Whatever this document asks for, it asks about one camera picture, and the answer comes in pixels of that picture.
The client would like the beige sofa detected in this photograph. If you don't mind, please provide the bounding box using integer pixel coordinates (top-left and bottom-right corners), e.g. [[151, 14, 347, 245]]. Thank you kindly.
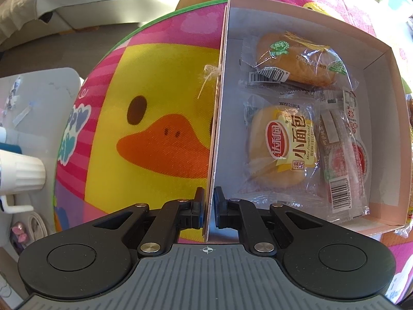
[[1, 0, 179, 51]]

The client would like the pink cardboard gift box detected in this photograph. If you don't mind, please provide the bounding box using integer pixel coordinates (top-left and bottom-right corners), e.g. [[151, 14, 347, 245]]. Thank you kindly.
[[207, 0, 412, 235]]

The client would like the white ribbed cup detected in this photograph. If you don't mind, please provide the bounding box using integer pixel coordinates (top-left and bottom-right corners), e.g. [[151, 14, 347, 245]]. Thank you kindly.
[[1, 150, 46, 195]]

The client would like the small bread yellow label packet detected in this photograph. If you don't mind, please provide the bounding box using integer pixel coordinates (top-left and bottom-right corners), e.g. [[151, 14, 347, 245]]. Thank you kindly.
[[239, 95, 320, 200]]

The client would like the dark snack bar clear packet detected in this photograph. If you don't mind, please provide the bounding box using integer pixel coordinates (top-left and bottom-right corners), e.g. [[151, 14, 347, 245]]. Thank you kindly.
[[238, 80, 319, 93]]

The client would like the white side table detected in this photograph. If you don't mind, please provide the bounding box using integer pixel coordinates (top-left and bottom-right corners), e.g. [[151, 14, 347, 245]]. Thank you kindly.
[[1, 67, 83, 309]]

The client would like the hawthorn lollipop red packet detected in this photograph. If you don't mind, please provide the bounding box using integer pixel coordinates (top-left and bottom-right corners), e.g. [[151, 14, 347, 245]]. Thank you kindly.
[[318, 108, 370, 220]]

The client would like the colourful cartoon play mat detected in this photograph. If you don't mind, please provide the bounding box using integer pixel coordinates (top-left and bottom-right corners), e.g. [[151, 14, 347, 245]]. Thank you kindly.
[[53, 0, 413, 304]]

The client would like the red spoon-shaped jelly cup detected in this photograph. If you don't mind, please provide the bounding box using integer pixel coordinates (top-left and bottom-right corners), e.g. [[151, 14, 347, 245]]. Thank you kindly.
[[342, 90, 370, 183]]

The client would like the bread packet green label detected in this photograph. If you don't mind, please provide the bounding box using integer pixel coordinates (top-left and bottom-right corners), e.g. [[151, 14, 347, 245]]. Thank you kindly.
[[241, 32, 359, 91]]

